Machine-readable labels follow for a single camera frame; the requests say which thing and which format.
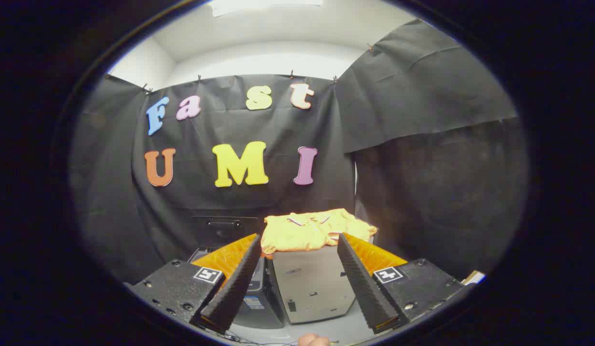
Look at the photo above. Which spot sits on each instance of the orange polo shirt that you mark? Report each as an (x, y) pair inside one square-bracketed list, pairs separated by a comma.
[(307, 233)]

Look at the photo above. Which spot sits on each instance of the black backdrop cloth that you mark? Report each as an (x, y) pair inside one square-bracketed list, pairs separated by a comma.
[(230, 125)]

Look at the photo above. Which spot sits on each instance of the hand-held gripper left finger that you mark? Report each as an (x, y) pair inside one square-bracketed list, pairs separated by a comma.
[(237, 283)]

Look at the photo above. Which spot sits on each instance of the grey washing machine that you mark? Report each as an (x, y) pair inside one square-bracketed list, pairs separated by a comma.
[(265, 315)]

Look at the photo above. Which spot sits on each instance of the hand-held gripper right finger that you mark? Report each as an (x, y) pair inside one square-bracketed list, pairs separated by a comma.
[(362, 283)]

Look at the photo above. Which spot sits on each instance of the small beige board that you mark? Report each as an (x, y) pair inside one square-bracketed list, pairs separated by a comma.
[(473, 278)]

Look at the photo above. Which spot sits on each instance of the ceiling light panel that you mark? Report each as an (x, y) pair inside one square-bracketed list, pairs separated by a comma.
[(264, 5)]

